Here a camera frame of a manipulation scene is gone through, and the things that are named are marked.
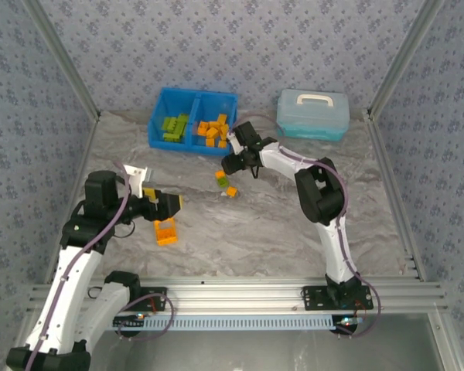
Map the black mount plate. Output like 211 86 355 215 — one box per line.
302 284 374 311
131 287 168 312

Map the right controller board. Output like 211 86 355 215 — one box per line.
334 315 363 334

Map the black left mount plate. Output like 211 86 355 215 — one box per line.
131 287 168 312

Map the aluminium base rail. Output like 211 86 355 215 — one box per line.
22 276 449 315

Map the controller board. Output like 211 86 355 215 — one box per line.
113 313 147 330
334 315 363 334

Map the blue divided plastic bin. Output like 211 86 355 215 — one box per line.
146 87 239 158

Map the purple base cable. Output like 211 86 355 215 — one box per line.
115 291 175 342
336 280 382 338

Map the grey metal panel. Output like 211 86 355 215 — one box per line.
88 328 449 371

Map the black right mount plate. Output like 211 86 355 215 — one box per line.
302 284 374 311

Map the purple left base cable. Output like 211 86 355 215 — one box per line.
115 291 175 342

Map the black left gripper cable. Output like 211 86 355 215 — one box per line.
114 220 136 239

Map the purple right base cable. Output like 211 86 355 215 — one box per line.
336 280 382 338

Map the left controller board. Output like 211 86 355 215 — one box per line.
113 313 147 330

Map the orange lego window frame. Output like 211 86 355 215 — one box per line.
154 217 178 247

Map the light blue plastic case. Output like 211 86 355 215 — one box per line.
276 88 350 142

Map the light blue slotted cable duct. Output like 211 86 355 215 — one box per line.
111 313 336 332

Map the aluminium frame post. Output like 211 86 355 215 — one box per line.
22 0 101 121
367 0 446 117

